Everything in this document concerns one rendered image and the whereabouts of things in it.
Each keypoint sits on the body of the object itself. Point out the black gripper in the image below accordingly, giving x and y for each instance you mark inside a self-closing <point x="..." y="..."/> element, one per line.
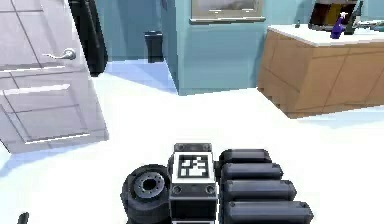
<point x="146" y="193"/>

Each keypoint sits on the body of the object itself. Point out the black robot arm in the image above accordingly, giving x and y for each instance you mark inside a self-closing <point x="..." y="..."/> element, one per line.
<point x="253" y="190"/>

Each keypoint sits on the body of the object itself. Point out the black bin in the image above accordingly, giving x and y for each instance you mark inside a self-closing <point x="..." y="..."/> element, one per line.
<point x="154" y="46"/>

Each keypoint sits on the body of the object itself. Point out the white panelled room door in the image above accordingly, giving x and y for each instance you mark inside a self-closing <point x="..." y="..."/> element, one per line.
<point x="43" y="83"/>

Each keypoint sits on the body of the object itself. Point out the framed grey picture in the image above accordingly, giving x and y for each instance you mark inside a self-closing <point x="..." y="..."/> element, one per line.
<point x="226" y="10"/>

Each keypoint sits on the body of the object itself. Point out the wooden cupboard with white worktop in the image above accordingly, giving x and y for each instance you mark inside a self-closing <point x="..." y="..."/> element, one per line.
<point x="330" y="73"/>

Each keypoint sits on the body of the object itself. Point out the purple spray bottle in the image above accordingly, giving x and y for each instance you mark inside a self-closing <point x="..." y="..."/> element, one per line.
<point x="338" y="26"/>

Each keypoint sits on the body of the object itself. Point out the black open microwave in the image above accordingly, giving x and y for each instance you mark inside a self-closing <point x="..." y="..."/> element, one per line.
<point x="333" y="15"/>

